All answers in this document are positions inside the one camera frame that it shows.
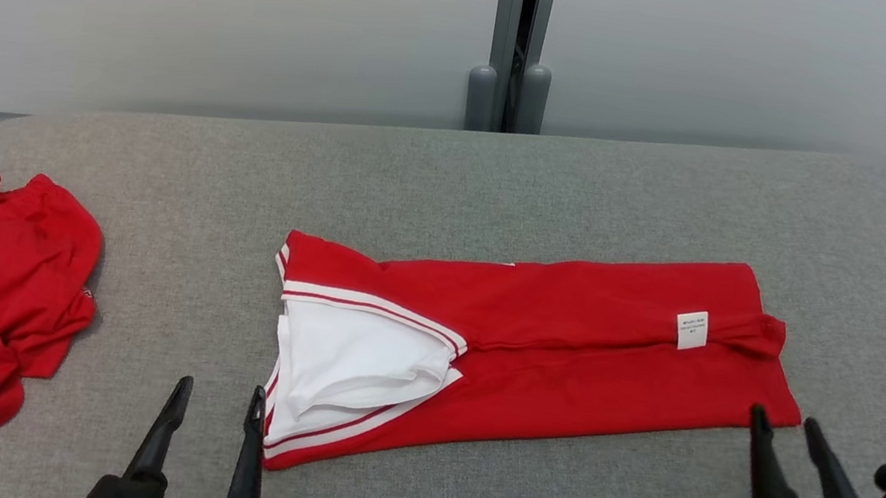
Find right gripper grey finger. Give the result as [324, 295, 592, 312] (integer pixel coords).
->
[792, 415, 874, 498]
[738, 403, 816, 498]

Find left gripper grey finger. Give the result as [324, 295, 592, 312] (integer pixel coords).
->
[122, 368, 196, 492]
[218, 382, 281, 498]

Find grey metal partition post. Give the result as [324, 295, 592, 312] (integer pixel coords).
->
[461, 0, 565, 140]

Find red jersey white striped trim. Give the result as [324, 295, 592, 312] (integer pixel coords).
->
[244, 195, 824, 498]

